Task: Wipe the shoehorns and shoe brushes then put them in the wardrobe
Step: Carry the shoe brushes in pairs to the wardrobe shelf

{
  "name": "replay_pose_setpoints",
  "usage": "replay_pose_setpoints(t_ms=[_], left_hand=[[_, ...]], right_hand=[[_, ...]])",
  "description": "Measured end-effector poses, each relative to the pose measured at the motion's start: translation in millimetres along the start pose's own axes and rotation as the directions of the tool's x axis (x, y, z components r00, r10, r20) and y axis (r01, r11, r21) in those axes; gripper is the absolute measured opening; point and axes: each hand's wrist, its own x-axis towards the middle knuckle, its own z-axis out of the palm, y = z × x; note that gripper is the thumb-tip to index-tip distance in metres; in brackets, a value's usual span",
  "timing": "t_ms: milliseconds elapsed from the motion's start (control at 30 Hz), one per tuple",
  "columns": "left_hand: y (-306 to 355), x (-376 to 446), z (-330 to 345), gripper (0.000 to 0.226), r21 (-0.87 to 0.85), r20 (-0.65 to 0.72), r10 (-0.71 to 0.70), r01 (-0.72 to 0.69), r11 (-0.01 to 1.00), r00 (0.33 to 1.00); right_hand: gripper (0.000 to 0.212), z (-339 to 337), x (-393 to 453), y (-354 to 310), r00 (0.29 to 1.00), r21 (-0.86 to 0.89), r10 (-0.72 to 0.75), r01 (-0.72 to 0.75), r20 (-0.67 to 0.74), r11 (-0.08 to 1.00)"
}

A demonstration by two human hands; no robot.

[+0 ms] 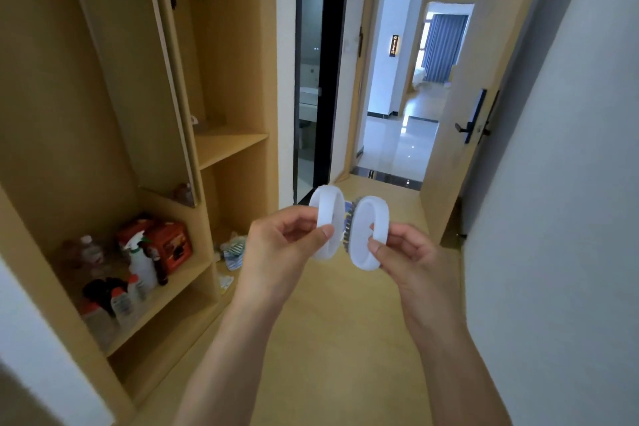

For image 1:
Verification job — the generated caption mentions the person's left hand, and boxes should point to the person's left hand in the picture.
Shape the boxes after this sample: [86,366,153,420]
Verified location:
[233,204,335,312]

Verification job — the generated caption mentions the person's right hand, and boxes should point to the person's right hand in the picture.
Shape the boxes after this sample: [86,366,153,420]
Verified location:
[367,222,469,337]

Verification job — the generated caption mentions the white brush grey bristles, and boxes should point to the white brush grey bristles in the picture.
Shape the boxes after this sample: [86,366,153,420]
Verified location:
[343,195,390,272]
[308,184,346,262]

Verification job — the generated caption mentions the person's left forearm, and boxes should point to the person's left forearm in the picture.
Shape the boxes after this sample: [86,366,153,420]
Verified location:
[172,298,288,426]

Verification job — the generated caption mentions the striped folded cloths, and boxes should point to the striped folded cloths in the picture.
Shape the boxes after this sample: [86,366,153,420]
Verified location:
[219,233,248,272]

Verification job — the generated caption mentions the red box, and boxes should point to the red box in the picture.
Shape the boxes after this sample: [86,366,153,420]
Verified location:
[117,214,194,274]

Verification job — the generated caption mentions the small dark bottle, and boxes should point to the small dark bottle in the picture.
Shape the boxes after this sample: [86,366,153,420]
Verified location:
[148,244,170,287]

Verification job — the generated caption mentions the white spray bottle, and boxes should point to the white spray bottle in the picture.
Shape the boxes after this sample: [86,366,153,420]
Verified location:
[123,230,158,292]

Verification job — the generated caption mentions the black bundle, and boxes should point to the black bundle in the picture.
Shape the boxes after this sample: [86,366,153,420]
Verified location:
[82,276,130,314]

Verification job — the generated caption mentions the clear bottle white cap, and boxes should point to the clear bottle white cap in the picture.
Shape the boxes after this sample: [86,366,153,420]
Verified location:
[79,234,106,272]

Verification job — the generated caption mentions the black framed glass door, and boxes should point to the black framed glass door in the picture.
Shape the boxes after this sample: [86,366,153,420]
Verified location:
[293,0,353,204]

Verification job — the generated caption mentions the distant blue curtain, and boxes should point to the distant blue curtain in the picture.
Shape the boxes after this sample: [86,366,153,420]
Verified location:
[421,13,470,85]

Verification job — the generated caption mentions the wooden door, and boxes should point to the wooden door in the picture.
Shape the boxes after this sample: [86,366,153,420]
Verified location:
[419,0,555,244]

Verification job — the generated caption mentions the black door handle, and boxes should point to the black door handle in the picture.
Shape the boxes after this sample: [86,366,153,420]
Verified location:
[455,89,500,144]

